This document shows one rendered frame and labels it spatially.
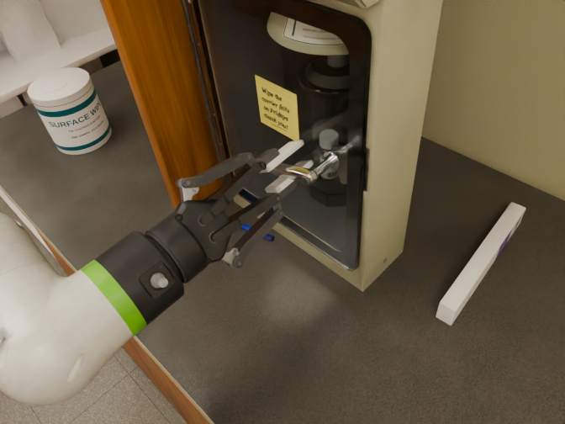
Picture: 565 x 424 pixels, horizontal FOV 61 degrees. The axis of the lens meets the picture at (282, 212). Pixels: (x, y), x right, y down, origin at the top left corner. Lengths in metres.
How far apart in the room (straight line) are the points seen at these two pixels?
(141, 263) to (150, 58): 0.36
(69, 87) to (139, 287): 0.69
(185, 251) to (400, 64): 0.31
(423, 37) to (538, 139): 0.48
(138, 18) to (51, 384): 0.49
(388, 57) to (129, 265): 0.34
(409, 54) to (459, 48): 0.44
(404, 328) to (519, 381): 0.17
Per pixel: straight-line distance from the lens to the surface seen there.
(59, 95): 1.12
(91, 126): 1.16
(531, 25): 0.92
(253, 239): 0.60
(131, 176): 1.08
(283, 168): 0.62
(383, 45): 0.51
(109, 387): 1.91
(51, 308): 0.52
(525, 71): 0.96
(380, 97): 0.54
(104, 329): 0.52
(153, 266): 0.52
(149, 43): 0.77
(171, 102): 0.82
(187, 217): 0.56
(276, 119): 0.66
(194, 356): 0.77
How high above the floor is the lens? 1.60
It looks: 46 degrees down
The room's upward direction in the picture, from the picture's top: 7 degrees counter-clockwise
